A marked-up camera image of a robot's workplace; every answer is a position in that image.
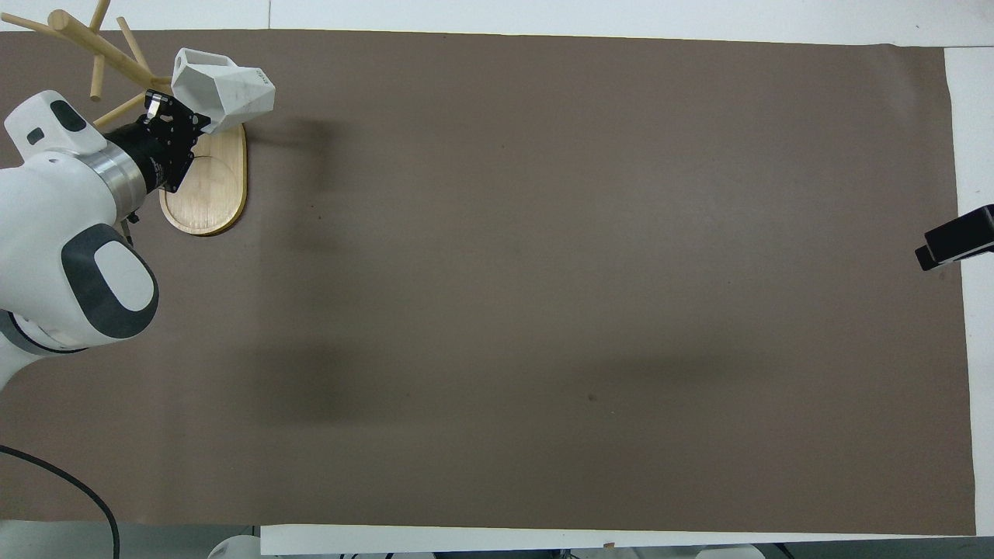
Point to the white faceted cup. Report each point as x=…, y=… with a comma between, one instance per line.
x=229, y=93

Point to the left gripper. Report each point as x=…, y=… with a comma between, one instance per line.
x=151, y=151

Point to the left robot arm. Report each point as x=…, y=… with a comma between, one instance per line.
x=46, y=225

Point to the wooden cup rack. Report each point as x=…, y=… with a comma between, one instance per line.
x=213, y=186

